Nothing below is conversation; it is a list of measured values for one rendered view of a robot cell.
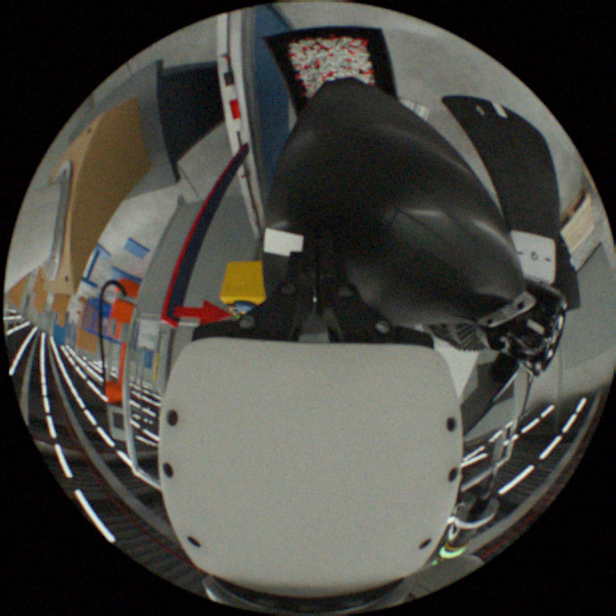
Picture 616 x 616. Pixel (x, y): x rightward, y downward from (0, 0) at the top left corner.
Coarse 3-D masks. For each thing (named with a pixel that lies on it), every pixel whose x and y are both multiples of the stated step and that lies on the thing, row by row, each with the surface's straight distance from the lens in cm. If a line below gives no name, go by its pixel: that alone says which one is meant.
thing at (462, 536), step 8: (480, 496) 33; (488, 496) 33; (480, 504) 32; (472, 512) 33; (480, 512) 33; (464, 528) 35; (472, 528) 36; (456, 536) 37; (464, 536) 36; (448, 544) 39; (456, 544) 38; (464, 544) 39
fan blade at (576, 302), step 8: (560, 240) 61; (560, 248) 58; (560, 256) 56; (568, 256) 62; (560, 264) 53; (568, 264) 59; (560, 272) 51; (568, 272) 56; (560, 280) 49; (568, 280) 54; (576, 280) 63; (560, 288) 48; (568, 288) 52; (576, 288) 61; (568, 296) 51; (576, 296) 59; (568, 304) 50; (576, 304) 58
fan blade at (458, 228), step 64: (320, 128) 11; (384, 128) 11; (320, 192) 11; (384, 192) 11; (448, 192) 12; (384, 256) 13; (448, 256) 14; (512, 256) 18; (320, 320) 19; (448, 320) 23
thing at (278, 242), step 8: (272, 232) 13; (280, 232) 13; (272, 240) 13; (280, 240) 13; (288, 240) 13; (296, 240) 13; (264, 248) 14; (272, 248) 13; (280, 248) 13; (288, 248) 13; (296, 248) 13
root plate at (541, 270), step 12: (516, 240) 33; (528, 240) 33; (540, 240) 34; (552, 240) 35; (528, 252) 33; (540, 252) 34; (552, 252) 35; (528, 264) 33; (540, 264) 34; (552, 264) 35; (528, 276) 33; (540, 276) 34; (552, 276) 35
